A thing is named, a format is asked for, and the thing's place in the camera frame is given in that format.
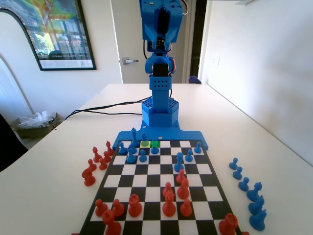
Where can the red chess king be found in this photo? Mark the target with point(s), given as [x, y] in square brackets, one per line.
[169, 206]

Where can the blue chess pawn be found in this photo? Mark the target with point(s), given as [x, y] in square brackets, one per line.
[233, 164]
[243, 184]
[237, 173]
[198, 148]
[142, 157]
[188, 156]
[121, 148]

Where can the white arched panel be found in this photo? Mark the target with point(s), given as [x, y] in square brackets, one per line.
[14, 49]

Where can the small blue object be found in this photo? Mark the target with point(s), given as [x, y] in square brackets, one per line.
[194, 80]

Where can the framed wall poster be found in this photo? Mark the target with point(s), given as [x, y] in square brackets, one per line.
[63, 31]

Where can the red chess bishop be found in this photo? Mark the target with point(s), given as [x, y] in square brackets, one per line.
[96, 155]
[109, 149]

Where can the blue chess rook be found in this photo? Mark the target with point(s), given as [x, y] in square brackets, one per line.
[154, 149]
[144, 139]

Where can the black and white chessboard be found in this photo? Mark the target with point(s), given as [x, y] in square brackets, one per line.
[156, 176]

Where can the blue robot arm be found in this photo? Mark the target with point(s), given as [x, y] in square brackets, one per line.
[160, 98]

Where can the blue base mounting plate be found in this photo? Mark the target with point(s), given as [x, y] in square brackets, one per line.
[188, 135]

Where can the white door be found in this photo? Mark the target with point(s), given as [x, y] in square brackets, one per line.
[127, 29]

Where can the red chess pawn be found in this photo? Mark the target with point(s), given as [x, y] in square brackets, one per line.
[91, 164]
[118, 209]
[181, 176]
[106, 157]
[100, 208]
[102, 165]
[167, 189]
[186, 209]

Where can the blue chess queen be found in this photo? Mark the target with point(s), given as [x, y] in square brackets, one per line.
[179, 164]

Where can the blue chess knight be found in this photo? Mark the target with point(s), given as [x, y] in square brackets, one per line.
[256, 206]
[258, 221]

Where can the cardboard box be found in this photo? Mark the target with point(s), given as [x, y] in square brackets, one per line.
[31, 132]

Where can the clear plastic bag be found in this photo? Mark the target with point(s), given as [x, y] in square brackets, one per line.
[36, 120]

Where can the blue chess bishop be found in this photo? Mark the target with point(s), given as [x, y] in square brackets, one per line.
[254, 193]
[131, 158]

